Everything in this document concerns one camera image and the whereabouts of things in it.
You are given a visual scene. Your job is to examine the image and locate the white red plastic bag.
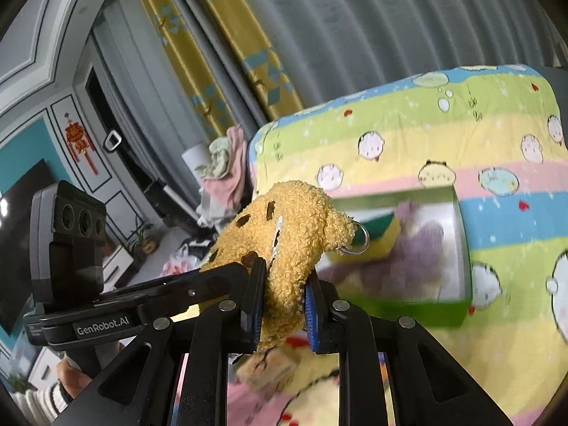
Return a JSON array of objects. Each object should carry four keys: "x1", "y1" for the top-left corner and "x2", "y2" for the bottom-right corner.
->
[{"x1": 162, "y1": 248, "x2": 200, "y2": 276}]

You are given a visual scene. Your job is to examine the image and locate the red knot wall decoration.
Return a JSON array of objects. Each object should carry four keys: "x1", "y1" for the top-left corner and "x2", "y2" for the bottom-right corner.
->
[{"x1": 64, "y1": 113, "x2": 99, "y2": 175}]

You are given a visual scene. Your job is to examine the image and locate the black television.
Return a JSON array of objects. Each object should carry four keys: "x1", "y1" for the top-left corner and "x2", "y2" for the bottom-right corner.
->
[{"x1": 0, "y1": 160, "x2": 56, "y2": 335}]

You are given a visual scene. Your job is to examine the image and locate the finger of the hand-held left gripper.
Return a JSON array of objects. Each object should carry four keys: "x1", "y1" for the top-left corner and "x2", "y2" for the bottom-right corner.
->
[{"x1": 100, "y1": 263, "x2": 255, "y2": 320}]

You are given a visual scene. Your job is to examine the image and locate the yellow green sponge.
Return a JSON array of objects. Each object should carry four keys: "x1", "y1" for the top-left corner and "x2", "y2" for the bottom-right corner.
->
[{"x1": 331, "y1": 212, "x2": 402, "y2": 263}]

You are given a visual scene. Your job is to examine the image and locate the person's left hand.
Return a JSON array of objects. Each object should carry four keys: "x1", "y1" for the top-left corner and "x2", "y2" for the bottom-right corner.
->
[{"x1": 57, "y1": 357, "x2": 95, "y2": 402}]

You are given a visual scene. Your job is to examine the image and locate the green cardboard box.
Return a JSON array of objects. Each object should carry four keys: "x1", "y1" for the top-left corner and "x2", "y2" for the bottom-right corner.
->
[{"x1": 317, "y1": 186, "x2": 473, "y2": 329}]

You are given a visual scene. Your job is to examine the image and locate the pale green garment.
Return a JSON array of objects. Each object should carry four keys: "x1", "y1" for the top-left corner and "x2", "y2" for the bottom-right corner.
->
[{"x1": 195, "y1": 137, "x2": 234, "y2": 178}]

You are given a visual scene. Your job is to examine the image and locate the white panel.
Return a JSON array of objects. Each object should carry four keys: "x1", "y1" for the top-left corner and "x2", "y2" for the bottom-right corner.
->
[{"x1": 182, "y1": 142, "x2": 210, "y2": 176}]

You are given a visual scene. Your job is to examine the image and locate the white cabinet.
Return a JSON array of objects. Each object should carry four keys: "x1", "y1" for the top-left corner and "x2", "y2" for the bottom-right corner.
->
[{"x1": 104, "y1": 246, "x2": 135, "y2": 287}]

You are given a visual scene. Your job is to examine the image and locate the potted plant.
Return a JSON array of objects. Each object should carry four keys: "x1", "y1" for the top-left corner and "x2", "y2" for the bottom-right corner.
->
[{"x1": 128, "y1": 223, "x2": 157, "y2": 255}]

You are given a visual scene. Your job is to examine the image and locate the purple cloth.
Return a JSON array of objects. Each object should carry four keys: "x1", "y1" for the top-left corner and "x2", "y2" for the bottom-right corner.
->
[{"x1": 319, "y1": 202, "x2": 444, "y2": 302}]

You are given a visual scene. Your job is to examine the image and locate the grey curtain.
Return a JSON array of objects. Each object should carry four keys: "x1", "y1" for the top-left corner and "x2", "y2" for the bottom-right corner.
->
[
  {"x1": 235, "y1": 0, "x2": 568, "y2": 111},
  {"x1": 93, "y1": 0, "x2": 262, "y2": 231}
]

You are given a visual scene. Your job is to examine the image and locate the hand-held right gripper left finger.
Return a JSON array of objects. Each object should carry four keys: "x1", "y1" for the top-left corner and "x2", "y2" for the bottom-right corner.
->
[{"x1": 53, "y1": 260, "x2": 267, "y2": 426}]

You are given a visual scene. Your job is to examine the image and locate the yellow plush toy keychain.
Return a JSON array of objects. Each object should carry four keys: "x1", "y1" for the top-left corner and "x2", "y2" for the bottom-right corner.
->
[{"x1": 200, "y1": 180, "x2": 370, "y2": 351}]

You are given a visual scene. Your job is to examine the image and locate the yellow patterned curtain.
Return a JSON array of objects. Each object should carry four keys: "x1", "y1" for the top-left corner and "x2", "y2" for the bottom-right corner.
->
[
  {"x1": 131, "y1": 0, "x2": 238, "y2": 143},
  {"x1": 186, "y1": 0, "x2": 305, "y2": 120}
]

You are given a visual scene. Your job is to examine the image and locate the pink garment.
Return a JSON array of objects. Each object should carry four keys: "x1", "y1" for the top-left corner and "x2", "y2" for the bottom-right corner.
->
[{"x1": 202, "y1": 126, "x2": 249, "y2": 214}]

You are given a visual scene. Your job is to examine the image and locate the person's left forearm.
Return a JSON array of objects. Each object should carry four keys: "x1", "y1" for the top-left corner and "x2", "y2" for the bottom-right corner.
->
[{"x1": 13, "y1": 379, "x2": 74, "y2": 424}]

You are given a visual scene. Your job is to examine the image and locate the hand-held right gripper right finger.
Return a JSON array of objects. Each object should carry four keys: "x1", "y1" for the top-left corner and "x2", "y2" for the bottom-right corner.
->
[{"x1": 305, "y1": 275, "x2": 511, "y2": 426}]

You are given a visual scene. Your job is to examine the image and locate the white grey clothes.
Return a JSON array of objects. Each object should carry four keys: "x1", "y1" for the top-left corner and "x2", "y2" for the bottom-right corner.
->
[{"x1": 197, "y1": 191, "x2": 231, "y2": 227}]

